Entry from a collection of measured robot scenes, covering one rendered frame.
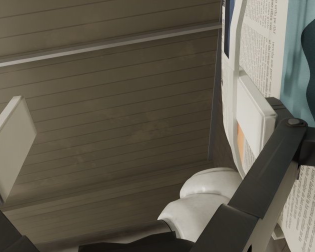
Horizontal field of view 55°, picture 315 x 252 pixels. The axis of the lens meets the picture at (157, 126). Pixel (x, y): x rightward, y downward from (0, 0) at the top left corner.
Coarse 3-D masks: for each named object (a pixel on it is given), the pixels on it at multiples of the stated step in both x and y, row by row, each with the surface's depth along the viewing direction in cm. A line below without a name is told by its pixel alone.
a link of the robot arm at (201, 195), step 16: (192, 176) 60; (208, 176) 57; (224, 176) 56; (240, 176) 58; (192, 192) 56; (208, 192) 54; (224, 192) 54; (176, 208) 52; (192, 208) 51; (208, 208) 51; (144, 224) 50; (160, 224) 51; (176, 224) 50; (192, 224) 49; (64, 240) 44; (80, 240) 45; (96, 240) 45; (112, 240) 46; (128, 240) 46; (192, 240) 48; (272, 240) 53
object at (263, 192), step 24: (288, 120) 14; (288, 144) 13; (264, 168) 11; (288, 168) 12; (240, 192) 11; (264, 192) 10; (288, 192) 13; (216, 216) 9; (240, 216) 9; (264, 216) 10; (216, 240) 8; (240, 240) 8; (264, 240) 11
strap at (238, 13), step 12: (240, 0) 17; (240, 12) 17; (240, 24) 17; (240, 36) 17; (228, 72) 19; (228, 84) 19; (228, 96) 20; (228, 108) 20; (228, 120) 21; (228, 132) 21; (240, 168) 22
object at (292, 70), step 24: (288, 0) 19; (312, 0) 16; (288, 24) 19; (312, 24) 17; (288, 48) 20; (312, 48) 17; (288, 72) 20; (312, 72) 18; (264, 96) 24; (288, 96) 21; (312, 96) 18; (312, 120) 18; (312, 168) 19; (312, 192) 20; (288, 216) 24; (288, 240) 24
